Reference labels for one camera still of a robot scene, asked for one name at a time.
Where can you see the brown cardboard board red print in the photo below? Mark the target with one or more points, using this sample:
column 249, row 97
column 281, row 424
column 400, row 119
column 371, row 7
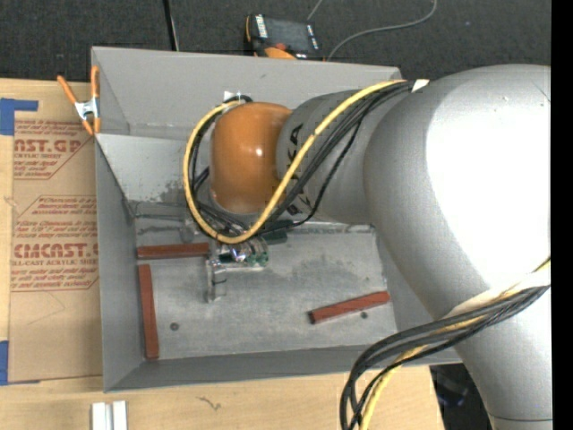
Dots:
column 53, row 320

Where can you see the grey metal bin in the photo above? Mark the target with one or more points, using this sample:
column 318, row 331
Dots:
column 268, row 298

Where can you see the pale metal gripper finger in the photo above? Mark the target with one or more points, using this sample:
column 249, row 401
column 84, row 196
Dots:
column 221, row 287
column 210, row 280

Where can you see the red-brown flat block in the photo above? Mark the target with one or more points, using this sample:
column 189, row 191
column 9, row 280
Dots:
column 172, row 250
column 349, row 307
column 148, row 312

